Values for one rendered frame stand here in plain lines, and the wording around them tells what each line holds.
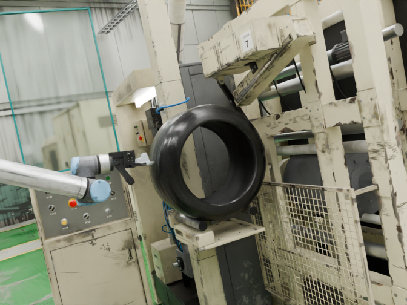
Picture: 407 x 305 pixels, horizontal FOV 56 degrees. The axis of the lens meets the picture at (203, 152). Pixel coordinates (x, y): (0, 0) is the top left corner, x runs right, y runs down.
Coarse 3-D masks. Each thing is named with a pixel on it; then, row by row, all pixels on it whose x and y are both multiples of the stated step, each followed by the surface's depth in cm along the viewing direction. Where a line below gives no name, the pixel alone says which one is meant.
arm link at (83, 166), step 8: (72, 160) 169; (80, 160) 169; (88, 160) 170; (96, 160) 171; (72, 168) 167; (80, 168) 168; (88, 168) 170; (96, 168) 171; (80, 176) 168; (88, 176) 169
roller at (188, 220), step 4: (176, 216) 214; (180, 216) 208; (184, 216) 204; (180, 220) 207; (184, 220) 201; (188, 220) 196; (192, 220) 192; (196, 220) 188; (200, 220) 187; (188, 224) 196; (192, 224) 191; (196, 224) 186; (200, 224) 183; (204, 224) 183; (196, 228) 187; (200, 228) 183; (204, 228) 183
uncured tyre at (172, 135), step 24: (168, 120) 196; (192, 120) 181; (216, 120) 185; (240, 120) 191; (168, 144) 178; (240, 144) 217; (168, 168) 177; (240, 168) 219; (264, 168) 196; (168, 192) 179; (216, 192) 215; (240, 192) 211; (192, 216) 185; (216, 216) 186
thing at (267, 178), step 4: (268, 168) 232; (268, 172) 232; (268, 176) 232; (264, 180) 231; (268, 180) 232; (260, 188) 230; (268, 188) 232; (272, 188) 233; (260, 192) 230; (264, 192) 231
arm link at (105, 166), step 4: (100, 156) 173; (104, 156) 174; (108, 156) 175; (100, 160) 172; (104, 160) 173; (108, 160) 173; (104, 164) 172; (108, 164) 173; (104, 168) 173; (108, 168) 174; (104, 172) 174; (108, 172) 176
